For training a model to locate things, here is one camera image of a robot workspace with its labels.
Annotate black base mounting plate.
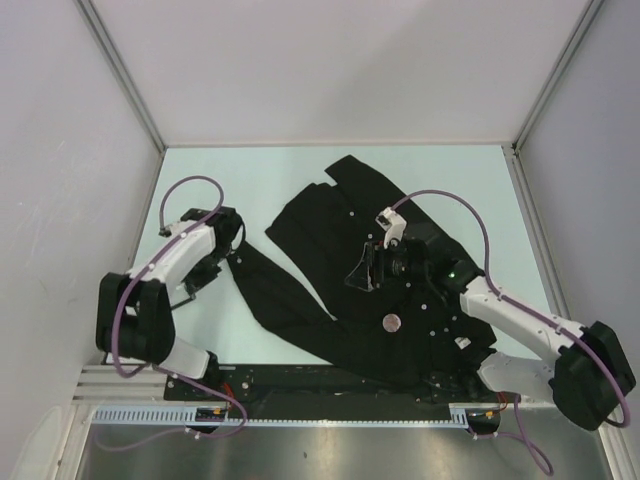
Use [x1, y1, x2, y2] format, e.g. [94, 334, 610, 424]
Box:
[164, 363, 506, 404]

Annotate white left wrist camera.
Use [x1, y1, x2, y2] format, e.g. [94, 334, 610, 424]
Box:
[158, 221, 188, 238]

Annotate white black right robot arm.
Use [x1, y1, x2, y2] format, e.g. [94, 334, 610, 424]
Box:
[345, 238, 637, 431]

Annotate aluminium frame rail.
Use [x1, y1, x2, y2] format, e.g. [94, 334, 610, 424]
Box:
[72, 365, 166, 405]

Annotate pink red round brooch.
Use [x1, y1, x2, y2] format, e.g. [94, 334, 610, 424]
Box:
[382, 314, 402, 333]

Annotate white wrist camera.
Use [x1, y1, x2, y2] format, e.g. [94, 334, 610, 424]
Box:
[375, 207, 407, 249]
[158, 221, 188, 238]

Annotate white slotted cable duct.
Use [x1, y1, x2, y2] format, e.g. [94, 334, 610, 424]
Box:
[92, 405, 468, 429]

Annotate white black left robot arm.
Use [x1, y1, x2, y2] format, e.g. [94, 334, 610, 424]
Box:
[95, 206, 244, 400]

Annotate black button-up shirt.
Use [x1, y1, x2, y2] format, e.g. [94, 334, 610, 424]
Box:
[228, 156, 496, 387]

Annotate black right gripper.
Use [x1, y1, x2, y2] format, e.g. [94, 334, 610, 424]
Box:
[345, 238, 429, 292]

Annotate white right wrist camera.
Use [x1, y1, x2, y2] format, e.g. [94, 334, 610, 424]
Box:
[375, 207, 407, 249]

